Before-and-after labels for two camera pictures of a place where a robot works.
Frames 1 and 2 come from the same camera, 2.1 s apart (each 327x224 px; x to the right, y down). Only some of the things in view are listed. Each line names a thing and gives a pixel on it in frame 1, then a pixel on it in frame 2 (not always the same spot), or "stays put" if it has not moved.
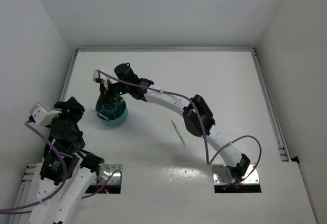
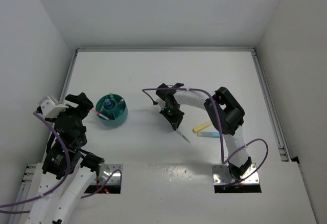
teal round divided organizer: (117, 111) stays put
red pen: (98, 113) stays put
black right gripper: (107, 95) → (179, 118)
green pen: (178, 133) → (183, 136)
